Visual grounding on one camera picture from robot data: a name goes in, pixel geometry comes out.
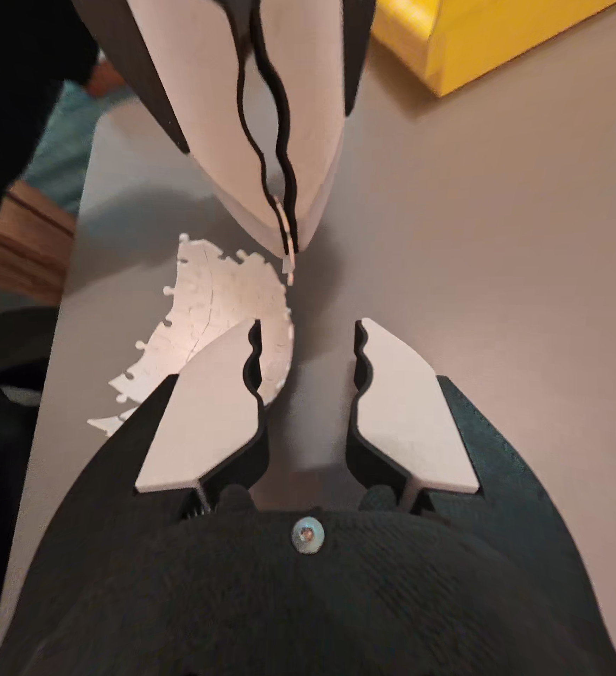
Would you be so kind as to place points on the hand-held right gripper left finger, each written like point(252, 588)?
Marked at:
point(202, 422)

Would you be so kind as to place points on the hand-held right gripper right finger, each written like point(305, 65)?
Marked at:
point(413, 422)

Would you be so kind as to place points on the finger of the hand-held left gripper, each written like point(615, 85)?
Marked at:
point(313, 79)
point(191, 79)

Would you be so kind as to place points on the partly built white puzzle ball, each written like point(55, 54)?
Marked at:
point(218, 306)

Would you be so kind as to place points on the white puzzle piece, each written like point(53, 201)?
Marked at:
point(289, 264)

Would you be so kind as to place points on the teal rug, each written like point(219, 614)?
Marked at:
point(65, 148)

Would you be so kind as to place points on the yellow box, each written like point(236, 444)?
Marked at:
point(471, 42)

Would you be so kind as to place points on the black chair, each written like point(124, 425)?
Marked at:
point(12, 343)

